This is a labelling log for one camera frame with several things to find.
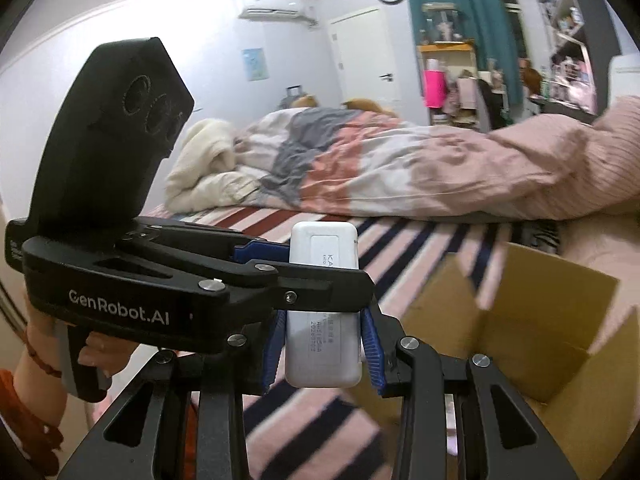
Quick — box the white power bank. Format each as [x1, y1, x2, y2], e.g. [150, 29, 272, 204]
[284, 221, 361, 388]

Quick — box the brown cardboard box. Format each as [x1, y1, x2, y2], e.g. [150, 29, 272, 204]
[354, 245, 639, 479]

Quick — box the person left hand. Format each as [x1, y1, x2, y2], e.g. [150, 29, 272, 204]
[14, 304, 138, 427]

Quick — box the striped pink fleece blanket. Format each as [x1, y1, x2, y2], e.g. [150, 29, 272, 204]
[144, 204, 561, 480]

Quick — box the cream fluffy blanket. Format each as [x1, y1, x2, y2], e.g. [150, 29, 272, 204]
[165, 119, 259, 214]

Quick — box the patchwork pink grey duvet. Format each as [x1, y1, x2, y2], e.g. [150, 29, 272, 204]
[234, 96, 639, 220]

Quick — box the brown plush toy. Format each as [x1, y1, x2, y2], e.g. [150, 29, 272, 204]
[288, 94, 398, 118]

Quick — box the white door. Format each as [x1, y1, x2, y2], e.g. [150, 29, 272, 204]
[329, 8, 400, 110]

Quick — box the pink bag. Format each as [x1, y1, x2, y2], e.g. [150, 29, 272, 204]
[423, 58, 448, 110]

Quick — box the white air conditioner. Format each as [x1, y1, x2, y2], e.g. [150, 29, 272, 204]
[239, 6, 318, 27]

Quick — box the yellow wooden shelf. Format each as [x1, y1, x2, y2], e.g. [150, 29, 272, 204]
[416, 40, 477, 125]

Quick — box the teal curtain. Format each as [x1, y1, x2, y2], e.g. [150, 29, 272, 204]
[408, 0, 523, 105]

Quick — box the blue wall poster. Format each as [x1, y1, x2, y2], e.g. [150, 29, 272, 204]
[242, 48, 269, 81]

